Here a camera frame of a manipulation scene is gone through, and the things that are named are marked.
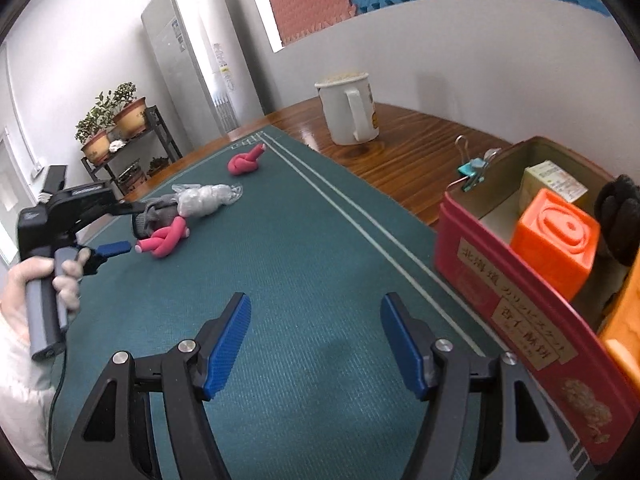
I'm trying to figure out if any teal binder clip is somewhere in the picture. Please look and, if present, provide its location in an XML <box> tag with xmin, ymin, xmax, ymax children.
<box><xmin>447</xmin><ymin>135</ymin><xmax>489</xmax><ymax>192</ymax></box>

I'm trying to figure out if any black cable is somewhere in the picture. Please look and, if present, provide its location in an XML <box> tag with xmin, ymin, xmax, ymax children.
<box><xmin>46</xmin><ymin>347</ymin><xmax>69</xmax><ymax>473</ymax></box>

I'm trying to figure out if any person's left forearm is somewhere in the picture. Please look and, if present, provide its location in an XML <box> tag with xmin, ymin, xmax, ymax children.
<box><xmin>0</xmin><ymin>317</ymin><xmax>57</xmax><ymax>477</ymax></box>

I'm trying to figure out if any white door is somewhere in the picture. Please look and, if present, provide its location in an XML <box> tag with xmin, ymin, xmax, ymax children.
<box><xmin>0</xmin><ymin>127</ymin><xmax>22</xmax><ymax>263</ymax></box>

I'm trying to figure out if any red tin container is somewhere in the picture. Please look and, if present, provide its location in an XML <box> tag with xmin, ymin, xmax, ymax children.
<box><xmin>433</xmin><ymin>136</ymin><xmax>640</xmax><ymax>467</ymax></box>

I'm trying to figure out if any orange plastic block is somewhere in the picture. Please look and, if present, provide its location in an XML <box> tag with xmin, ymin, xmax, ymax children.
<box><xmin>510</xmin><ymin>188</ymin><xmax>601</xmax><ymax>302</ymax></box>

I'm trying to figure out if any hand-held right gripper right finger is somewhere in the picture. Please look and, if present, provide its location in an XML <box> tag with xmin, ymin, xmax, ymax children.
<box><xmin>380</xmin><ymin>292</ymin><xmax>576</xmax><ymax>480</ymax></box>

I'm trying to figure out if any white mug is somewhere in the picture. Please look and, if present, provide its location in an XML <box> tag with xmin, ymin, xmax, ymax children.
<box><xmin>314</xmin><ymin>70</ymin><xmax>381</xmax><ymax>146</ymax></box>

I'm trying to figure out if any pink knotted foam rod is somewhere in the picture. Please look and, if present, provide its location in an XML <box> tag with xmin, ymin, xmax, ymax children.
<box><xmin>135</xmin><ymin>215</ymin><xmax>191</xmax><ymax>260</ymax></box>
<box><xmin>227</xmin><ymin>143</ymin><xmax>267</xmax><ymax>177</ymax></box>

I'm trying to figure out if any white floor air conditioner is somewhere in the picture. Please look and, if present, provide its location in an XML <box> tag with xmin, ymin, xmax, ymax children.
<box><xmin>141</xmin><ymin>0</ymin><xmax>266</xmax><ymax>137</ymax></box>

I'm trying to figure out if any black fuzzy item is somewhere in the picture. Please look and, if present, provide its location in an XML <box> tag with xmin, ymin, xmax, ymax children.
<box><xmin>594</xmin><ymin>173</ymin><xmax>640</xmax><ymax>267</ymax></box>

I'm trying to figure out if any green table mat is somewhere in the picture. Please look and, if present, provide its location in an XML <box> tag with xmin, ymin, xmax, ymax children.
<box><xmin>50</xmin><ymin>127</ymin><xmax>596</xmax><ymax>480</ymax></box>

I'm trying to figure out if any cream paper box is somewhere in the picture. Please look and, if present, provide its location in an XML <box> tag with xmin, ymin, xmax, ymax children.
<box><xmin>520</xmin><ymin>160</ymin><xmax>589</xmax><ymax>212</ymax></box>

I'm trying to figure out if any grey sock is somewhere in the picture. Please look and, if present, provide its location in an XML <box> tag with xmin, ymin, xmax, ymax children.
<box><xmin>132</xmin><ymin>197</ymin><xmax>182</xmax><ymax>239</ymax></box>

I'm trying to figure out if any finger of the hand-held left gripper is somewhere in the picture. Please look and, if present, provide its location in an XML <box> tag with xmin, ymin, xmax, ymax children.
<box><xmin>106</xmin><ymin>199</ymin><xmax>151</xmax><ymax>218</ymax></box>
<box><xmin>92</xmin><ymin>241</ymin><xmax>132</xmax><ymax>267</ymax></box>

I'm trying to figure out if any person's left hand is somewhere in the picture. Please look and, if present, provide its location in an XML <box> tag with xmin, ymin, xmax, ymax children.
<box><xmin>0</xmin><ymin>247</ymin><xmax>94</xmax><ymax>333</ymax></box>

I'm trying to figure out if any dark planter basin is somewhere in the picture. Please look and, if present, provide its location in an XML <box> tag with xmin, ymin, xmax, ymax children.
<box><xmin>117</xmin><ymin>160</ymin><xmax>147</xmax><ymax>187</ymax></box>

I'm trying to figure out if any clear plastic bag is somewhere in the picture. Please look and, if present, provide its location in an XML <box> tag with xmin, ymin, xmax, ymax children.
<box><xmin>172</xmin><ymin>183</ymin><xmax>245</xmax><ymax>219</ymax></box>

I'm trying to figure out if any black plant shelf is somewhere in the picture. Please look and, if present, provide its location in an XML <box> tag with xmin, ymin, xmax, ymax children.
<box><xmin>81</xmin><ymin>105</ymin><xmax>184</xmax><ymax>197</ymax></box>

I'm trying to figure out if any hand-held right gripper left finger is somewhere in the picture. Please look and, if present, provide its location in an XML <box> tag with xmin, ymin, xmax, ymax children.
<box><xmin>55</xmin><ymin>291</ymin><xmax>252</xmax><ymax>480</ymax></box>

